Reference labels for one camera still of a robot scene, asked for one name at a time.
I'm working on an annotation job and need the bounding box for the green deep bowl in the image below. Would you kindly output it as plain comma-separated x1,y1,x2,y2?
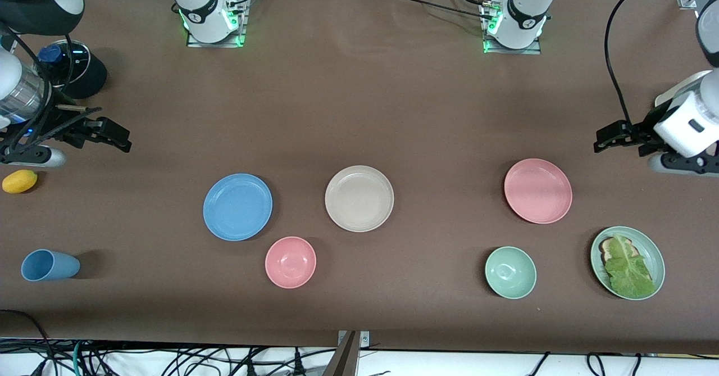
484,246,538,300

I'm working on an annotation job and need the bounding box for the black left base cable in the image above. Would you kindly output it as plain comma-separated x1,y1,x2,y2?
393,0,496,20

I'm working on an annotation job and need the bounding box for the green lettuce leaf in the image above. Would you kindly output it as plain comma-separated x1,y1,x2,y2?
603,234,657,299

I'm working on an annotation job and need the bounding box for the yellow lemon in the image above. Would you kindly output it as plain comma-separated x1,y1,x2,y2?
2,169,39,194

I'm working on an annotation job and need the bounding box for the black pot with blue handle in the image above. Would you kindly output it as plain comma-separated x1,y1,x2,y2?
34,39,108,100

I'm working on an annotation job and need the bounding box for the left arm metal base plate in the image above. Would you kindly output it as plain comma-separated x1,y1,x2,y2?
482,0,543,56

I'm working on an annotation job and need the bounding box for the green shallow plate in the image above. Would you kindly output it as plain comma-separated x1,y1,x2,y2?
590,226,666,301

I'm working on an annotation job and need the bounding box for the pink shallow plate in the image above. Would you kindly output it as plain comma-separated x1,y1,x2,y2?
503,158,574,225

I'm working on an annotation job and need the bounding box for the metal table edge bracket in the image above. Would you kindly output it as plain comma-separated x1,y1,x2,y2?
336,330,371,347

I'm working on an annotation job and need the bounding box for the blue cup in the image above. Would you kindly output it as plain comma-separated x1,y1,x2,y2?
21,249,81,282

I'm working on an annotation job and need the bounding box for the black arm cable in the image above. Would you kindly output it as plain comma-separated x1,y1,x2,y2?
0,22,76,141
604,0,703,127

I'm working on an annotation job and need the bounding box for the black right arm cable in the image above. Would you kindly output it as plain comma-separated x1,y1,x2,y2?
0,22,76,141

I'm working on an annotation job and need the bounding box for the glass lid with blue knob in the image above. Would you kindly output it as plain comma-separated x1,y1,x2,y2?
34,40,90,87

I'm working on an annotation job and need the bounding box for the pink deep bowl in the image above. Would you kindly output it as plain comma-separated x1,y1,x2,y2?
265,236,317,289

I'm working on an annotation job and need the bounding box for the toast bread slice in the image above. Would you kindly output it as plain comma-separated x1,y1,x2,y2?
599,237,641,267

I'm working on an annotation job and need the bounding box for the cream toaster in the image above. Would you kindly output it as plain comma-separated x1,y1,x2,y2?
654,71,703,108

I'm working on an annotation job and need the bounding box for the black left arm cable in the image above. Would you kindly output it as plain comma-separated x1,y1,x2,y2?
604,0,703,127

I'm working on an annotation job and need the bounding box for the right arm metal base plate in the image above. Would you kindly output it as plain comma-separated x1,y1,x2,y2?
186,0,248,48

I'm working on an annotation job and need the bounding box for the dark slanted bar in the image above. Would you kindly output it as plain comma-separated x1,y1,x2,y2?
323,331,361,376

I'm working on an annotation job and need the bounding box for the beige shallow plate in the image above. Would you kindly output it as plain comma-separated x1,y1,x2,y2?
324,165,395,233

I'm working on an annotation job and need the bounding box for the blue shallow plate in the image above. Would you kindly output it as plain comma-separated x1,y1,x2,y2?
203,173,274,242

